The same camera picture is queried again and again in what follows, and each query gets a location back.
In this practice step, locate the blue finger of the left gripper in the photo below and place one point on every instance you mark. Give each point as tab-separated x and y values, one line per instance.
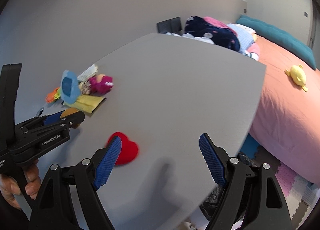
33	130
53	118

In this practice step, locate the silver desk cable grommet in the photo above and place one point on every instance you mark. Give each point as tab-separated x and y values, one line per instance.
39	113

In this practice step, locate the orange plastic crab toy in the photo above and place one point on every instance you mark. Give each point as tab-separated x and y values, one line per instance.
53	96

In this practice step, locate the pink fleece clothing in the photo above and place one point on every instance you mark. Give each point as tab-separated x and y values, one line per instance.
215	22

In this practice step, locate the yellow snack wrapper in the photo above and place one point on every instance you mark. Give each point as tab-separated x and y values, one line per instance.
86	103

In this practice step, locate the colourful foam floor mat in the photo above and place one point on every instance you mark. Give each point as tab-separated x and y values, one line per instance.
301	195

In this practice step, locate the teal bed cushion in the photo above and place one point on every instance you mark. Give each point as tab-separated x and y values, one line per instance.
281	38

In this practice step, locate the magenta plush toy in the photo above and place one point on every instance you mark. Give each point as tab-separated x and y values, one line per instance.
101	84

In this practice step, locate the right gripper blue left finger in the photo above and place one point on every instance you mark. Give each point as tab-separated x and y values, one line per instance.
104	160

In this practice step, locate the black wall socket panel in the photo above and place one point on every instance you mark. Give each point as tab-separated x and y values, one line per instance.
170	26

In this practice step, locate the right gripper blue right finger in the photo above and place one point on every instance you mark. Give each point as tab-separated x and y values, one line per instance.
215	158

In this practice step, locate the white long cardboard box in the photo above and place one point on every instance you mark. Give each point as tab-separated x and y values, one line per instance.
88	73

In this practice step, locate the yellow plush on bed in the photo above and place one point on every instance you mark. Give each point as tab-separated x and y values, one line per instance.
298	76

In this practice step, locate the light blue knit blanket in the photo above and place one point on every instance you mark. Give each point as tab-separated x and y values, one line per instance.
244	37

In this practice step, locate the red heart plush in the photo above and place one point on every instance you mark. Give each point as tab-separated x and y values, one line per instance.
129	149

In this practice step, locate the navy patterned blanket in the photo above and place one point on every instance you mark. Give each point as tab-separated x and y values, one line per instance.
198	27

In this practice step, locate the blue toy blister package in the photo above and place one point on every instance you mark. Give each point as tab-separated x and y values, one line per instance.
69	87

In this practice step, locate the salmon pink bed cover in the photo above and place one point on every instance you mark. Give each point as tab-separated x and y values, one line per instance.
286	123

